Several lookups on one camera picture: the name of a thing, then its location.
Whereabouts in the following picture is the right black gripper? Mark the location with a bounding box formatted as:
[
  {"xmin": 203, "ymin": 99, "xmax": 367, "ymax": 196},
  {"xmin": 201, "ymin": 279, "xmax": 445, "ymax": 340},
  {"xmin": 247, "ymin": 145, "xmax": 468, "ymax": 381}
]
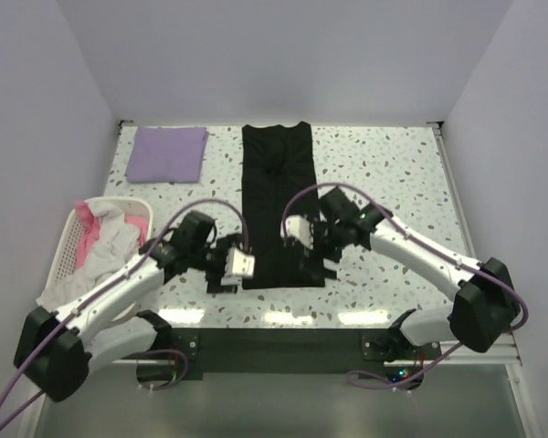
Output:
[{"xmin": 300, "ymin": 214, "xmax": 348, "ymax": 278}]

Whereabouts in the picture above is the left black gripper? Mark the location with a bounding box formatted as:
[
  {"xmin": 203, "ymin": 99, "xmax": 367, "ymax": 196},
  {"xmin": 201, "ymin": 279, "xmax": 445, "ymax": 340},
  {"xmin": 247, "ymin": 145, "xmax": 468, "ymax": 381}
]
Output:
[{"xmin": 189, "ymin": 231, "xmax": 243, "ymax": 291}]

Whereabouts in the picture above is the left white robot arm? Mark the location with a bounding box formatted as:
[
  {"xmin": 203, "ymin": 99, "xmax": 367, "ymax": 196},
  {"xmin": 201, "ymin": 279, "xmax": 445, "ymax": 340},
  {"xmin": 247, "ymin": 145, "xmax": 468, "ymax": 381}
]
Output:
[{"xmin": 14, "ymin": 211, "xmax": 253, "ymax": 402}]

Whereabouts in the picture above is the pink t shirt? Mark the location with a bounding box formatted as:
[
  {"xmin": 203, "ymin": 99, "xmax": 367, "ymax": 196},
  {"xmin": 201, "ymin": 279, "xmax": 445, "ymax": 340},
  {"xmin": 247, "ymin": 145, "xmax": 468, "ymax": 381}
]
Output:
[{"xmin": 75, "ymin": 199, "xmax": 150, "ymax": 277}]

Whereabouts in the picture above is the white t shirt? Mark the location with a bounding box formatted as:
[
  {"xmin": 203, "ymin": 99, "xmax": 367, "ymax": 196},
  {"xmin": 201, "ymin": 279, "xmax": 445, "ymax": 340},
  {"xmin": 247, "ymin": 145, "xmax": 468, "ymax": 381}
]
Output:
[{"xmin": 37, "ymin": 201, "xmax": 141, "ymax": 311}]

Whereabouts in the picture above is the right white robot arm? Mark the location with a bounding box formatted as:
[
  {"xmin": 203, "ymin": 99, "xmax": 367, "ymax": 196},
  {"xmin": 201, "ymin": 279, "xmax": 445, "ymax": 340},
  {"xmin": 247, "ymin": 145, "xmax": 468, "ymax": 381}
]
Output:
[{"xmin": 280, "ymin": 184, "xmax": 523, "ymax": 361}]

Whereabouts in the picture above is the folded purple t shirt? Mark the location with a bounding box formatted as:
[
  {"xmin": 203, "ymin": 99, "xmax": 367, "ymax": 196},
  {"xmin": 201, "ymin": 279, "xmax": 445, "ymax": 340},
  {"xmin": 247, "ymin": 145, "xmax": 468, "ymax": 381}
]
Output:
[{"xmin": 126, "ymin": 127, "xmax": 209, "ymax": 183}]

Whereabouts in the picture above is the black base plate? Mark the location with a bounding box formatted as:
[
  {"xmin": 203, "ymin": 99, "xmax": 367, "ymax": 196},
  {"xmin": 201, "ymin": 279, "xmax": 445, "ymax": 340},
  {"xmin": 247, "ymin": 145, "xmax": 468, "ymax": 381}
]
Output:
[{"xmin": 129, "ymin": 328, "xmax": 441, "ymax": 383}]

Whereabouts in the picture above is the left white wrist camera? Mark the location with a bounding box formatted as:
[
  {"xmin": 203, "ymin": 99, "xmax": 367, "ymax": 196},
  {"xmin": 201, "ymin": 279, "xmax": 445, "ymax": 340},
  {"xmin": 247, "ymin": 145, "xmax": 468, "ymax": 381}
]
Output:
[{"xmin": 223, "ymin": 247, "xmax": 256, "ymax": 286}]

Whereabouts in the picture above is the black t shirt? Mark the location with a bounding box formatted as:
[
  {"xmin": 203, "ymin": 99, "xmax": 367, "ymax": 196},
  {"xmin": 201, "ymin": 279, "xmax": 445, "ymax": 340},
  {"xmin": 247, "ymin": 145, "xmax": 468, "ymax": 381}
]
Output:
[{"xmin": 241, "ymin": 121, "xmax": 325, "ymax": 289}]

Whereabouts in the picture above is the white laundry basket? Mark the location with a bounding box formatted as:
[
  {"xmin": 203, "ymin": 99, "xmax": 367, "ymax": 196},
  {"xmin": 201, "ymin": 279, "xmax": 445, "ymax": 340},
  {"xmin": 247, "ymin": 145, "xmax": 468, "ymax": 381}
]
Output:
[{"xmin": 44, "ymin": 197, "xmax": 155, "ymax": 320}]

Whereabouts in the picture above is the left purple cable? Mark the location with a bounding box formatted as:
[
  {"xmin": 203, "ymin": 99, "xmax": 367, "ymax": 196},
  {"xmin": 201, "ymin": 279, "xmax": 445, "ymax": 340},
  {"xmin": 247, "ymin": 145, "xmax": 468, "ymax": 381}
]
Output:
[{"xmin": 0, "ymin": 199, "xmax": 252, "ymax": 438}]

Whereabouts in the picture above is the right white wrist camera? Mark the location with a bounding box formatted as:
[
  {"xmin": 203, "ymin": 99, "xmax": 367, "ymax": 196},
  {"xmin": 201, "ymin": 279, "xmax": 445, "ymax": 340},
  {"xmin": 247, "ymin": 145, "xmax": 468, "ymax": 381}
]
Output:
[{"xmin": 280, "ymin": 215, "xmax": 314, "ymax": 250}]

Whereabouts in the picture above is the aluminium frame rail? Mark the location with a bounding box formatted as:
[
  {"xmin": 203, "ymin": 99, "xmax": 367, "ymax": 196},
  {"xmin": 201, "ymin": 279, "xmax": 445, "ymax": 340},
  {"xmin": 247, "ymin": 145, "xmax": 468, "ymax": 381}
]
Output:
[{"xmin": 445, "ymin": 334, "xmax": 522, "ymax": 365}]

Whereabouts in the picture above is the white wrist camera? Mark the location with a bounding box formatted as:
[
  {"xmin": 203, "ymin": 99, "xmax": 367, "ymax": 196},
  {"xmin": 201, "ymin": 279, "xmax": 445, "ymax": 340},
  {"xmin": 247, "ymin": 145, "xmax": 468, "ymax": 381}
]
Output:
[
  {"xmin": 223, "ymin": 247, "xmax": 256, "ymax": 286},
  {"xmin": 280, "ymin": 215, "xmax": 314, "ymax": 250}
]

